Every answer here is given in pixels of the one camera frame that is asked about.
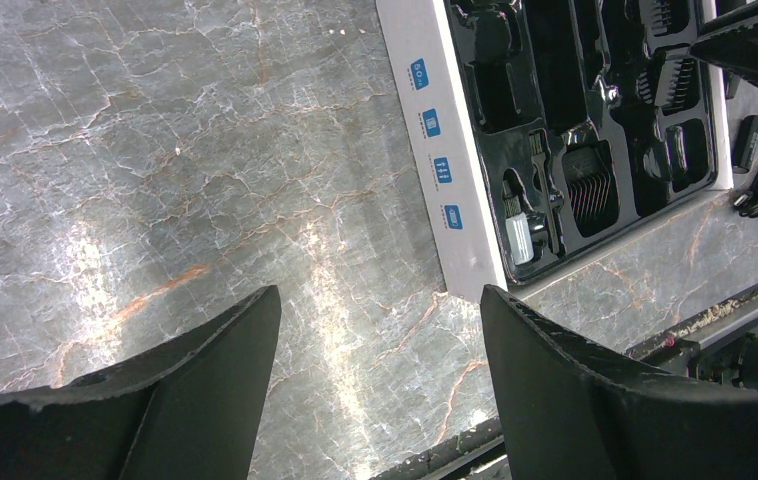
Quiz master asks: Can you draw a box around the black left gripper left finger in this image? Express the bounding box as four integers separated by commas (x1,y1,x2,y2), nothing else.
0,286,281,479

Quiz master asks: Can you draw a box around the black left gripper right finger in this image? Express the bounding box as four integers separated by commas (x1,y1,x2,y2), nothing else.
480,285,758,479

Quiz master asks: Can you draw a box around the black comb guard slot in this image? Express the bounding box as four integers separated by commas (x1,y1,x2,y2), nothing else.
638,0,691,37
646,49,699,114

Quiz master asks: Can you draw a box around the small black cylinder adapter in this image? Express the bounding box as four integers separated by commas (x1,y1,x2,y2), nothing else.
732,114,758,174

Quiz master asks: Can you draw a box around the small white oil bottle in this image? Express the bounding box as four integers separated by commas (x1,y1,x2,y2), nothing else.
505,213,535,265

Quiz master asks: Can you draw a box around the black comb in tray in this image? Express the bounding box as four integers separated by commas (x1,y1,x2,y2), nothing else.
562,141,620,238

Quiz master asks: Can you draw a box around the white clipper kit box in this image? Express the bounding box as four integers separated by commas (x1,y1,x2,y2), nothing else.
376,1,733,301

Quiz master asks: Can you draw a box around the black cleaning brush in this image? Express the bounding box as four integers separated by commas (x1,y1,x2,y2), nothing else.
529,129,564,257

